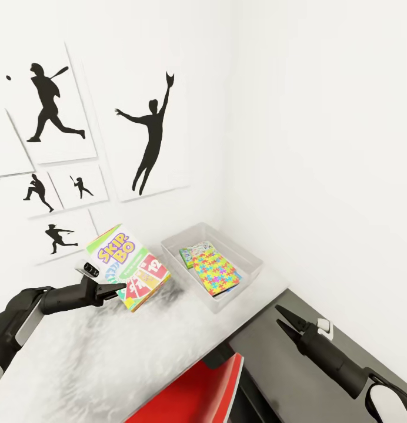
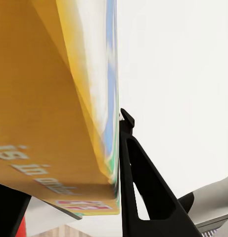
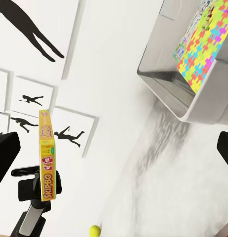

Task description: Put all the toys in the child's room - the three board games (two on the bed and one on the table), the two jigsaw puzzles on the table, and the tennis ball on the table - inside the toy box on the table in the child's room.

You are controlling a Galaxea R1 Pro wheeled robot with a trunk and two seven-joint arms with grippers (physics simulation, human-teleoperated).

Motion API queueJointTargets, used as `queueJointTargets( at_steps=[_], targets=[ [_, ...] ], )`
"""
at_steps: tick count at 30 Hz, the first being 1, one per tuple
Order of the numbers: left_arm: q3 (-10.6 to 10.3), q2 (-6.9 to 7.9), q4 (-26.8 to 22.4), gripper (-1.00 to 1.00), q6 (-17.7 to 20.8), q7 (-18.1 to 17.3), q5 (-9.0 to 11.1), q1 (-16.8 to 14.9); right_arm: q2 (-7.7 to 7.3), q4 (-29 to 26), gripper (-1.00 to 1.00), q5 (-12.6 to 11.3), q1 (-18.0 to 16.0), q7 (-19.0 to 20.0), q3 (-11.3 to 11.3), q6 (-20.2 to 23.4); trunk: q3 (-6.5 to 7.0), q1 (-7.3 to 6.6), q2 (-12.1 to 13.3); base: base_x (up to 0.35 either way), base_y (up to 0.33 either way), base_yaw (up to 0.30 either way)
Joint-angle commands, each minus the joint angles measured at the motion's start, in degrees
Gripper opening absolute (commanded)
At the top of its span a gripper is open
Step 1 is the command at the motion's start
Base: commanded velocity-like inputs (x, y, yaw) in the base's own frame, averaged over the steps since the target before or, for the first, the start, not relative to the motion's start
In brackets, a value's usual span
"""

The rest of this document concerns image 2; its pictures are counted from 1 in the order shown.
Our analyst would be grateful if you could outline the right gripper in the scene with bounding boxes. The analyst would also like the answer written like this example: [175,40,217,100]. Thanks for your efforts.
[119,108,135,135]

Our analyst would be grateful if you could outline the board game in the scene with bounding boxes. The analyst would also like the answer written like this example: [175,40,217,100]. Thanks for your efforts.
[0,0,121,216]

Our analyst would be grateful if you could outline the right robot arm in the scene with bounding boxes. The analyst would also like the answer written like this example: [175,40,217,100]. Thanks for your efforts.
[119,108,228,224]

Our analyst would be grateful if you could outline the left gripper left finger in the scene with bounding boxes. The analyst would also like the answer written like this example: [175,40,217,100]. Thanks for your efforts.
[0,184,32,237]

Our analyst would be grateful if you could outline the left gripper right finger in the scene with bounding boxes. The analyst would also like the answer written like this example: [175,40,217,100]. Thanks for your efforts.
[119,131,203,237]

